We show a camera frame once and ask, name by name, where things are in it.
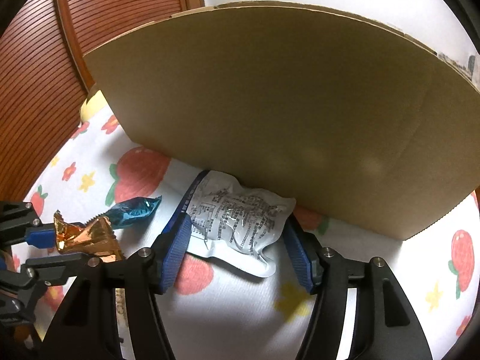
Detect strawberry flower print bedsheet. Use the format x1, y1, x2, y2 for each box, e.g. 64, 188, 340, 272
24, 107, 479, 359

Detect silver foil snack packet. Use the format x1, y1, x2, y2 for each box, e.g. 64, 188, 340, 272
181, 171, 296, 279

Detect brown louvered wardrobe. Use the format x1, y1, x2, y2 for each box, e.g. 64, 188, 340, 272
1, 0, 204, 201

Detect clutter on dresser top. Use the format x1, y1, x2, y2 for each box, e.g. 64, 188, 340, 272
437, 53, 479, 87

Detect brown cardboard box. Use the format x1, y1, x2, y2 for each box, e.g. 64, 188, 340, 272
85, 1, 479, 240

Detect copper foil snack packet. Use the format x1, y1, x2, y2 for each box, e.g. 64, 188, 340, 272
54, 211, 125, 263

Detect blue foil candy wrapper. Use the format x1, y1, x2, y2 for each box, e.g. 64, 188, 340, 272
89, 196, 162, 230

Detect yellow plush toy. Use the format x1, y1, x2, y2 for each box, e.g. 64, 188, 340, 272
80, 88, 107, 123

